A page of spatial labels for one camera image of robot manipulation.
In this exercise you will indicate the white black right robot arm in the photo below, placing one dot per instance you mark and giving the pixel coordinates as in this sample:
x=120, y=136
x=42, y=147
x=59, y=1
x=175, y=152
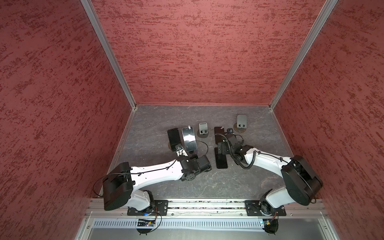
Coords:
x=301, y=182

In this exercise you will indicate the aluminium corner post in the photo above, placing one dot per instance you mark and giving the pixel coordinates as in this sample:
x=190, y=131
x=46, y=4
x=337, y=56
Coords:
x=97, y=26
x=317, y=26

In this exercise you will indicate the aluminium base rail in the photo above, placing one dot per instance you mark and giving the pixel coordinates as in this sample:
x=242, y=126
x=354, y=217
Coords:
x=203, y=214

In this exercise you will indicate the right circuit board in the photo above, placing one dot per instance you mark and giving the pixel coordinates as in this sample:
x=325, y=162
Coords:
x=271, y=226

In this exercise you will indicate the black phone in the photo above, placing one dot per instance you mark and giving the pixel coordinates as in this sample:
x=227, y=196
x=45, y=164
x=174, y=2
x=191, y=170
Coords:
x=174, y=138

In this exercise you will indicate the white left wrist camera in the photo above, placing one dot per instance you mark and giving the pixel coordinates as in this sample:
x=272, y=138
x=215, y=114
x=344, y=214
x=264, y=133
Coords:
x=180, y=151

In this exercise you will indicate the aluminium corner post right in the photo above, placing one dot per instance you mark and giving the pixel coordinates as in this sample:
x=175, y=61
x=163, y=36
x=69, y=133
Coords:
x=317, y=26

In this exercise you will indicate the dark phone with sticker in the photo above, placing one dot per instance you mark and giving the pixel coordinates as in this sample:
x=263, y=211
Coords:
x=219, y=132

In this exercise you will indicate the left circuit board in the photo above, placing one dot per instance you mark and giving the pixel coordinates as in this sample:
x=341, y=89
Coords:
x=143, y=223

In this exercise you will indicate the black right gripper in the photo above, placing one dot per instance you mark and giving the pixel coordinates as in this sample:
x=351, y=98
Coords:
x=223, y=145

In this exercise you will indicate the aluminium corner post left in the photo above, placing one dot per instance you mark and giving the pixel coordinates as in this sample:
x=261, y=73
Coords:
x=97, y=26

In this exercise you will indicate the circuit board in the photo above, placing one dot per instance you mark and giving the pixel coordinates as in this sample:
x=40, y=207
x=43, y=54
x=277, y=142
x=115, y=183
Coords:
x=271, y=226
x=143, y=223

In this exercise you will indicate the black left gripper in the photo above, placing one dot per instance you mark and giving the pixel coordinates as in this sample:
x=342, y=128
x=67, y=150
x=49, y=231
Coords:
x=194, y=156

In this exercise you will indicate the silver-edged phone with sticker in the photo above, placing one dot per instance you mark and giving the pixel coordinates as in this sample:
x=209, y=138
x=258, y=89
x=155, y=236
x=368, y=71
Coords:
x=189, y=139

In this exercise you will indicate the grey stand wooden base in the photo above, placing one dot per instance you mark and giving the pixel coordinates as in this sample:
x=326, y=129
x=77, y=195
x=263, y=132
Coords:
x=240, y=125

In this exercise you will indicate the grey metal phone stand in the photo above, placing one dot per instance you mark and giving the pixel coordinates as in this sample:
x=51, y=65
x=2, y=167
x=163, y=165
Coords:
x=203, y=130

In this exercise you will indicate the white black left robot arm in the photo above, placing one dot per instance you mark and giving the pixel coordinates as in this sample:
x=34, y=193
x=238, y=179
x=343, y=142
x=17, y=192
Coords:
x=122, y=187

